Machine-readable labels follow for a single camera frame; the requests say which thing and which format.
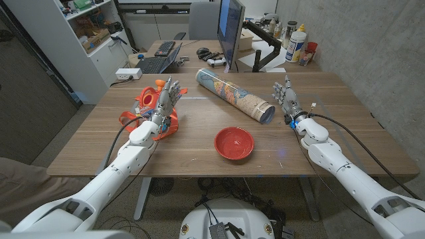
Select black round floor fan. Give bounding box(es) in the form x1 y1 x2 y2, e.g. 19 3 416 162
148 177 175 197

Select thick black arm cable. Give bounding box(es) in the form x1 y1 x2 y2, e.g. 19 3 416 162
103 116 144 170
307 112 422 201

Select rolled paper map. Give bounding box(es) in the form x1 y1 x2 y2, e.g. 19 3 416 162
195 68 276 125

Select black keyboard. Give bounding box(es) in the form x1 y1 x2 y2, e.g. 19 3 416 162
154 40 176 58

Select cardboard box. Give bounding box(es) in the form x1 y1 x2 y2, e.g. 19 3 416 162
74 28 112 54

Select clear glass cup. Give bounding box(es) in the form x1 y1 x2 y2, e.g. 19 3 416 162
298 49 313 66

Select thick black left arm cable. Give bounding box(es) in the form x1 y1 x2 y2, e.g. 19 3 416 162
103 116 144 170

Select white shelf cabinet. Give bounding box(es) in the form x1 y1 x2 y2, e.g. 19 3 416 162
2 0 133 106

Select light wooden box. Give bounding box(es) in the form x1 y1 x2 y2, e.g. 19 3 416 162
238 29 254 52

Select grey office chair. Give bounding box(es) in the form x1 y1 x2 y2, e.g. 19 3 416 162
173 1 222 41

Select white game controller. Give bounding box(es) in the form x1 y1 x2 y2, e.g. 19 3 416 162
207 57 227 68

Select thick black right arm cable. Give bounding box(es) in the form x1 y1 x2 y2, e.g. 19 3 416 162
307 112 422 201

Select black computer monitor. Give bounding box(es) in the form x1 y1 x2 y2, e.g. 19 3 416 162
216 0 246 70

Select person's leg beige trousers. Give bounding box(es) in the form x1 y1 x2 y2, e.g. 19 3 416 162
0 157 90 230

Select red bowl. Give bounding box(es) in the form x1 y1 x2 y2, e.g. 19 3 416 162
214 126 255 161

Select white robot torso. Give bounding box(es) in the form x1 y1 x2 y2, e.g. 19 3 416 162
179 198 275 239

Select black open laptop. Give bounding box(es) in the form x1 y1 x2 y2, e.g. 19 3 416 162
135 42 183 74

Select black remote control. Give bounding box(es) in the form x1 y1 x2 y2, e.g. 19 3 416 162
198 50 222 62

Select dark lid jar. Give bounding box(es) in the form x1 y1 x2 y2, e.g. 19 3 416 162
282 21 298 49

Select white paper sheet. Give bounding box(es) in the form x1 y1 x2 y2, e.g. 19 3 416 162
237 40 288 71

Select grey table leg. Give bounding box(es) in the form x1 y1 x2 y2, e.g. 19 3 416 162
298 176 321 222
133 177 152 222

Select white wipes canister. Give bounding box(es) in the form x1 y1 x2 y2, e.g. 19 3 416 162
285 31 307 64

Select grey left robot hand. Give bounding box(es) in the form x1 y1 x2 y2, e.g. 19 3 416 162
151 76 183 123

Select orange plastic watering can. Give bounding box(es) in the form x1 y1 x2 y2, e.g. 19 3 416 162
118 78 189 141

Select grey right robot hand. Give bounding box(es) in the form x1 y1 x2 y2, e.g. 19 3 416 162
272 74 308 125

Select white power strip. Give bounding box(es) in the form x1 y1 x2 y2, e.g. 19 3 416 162
115 68 143 81

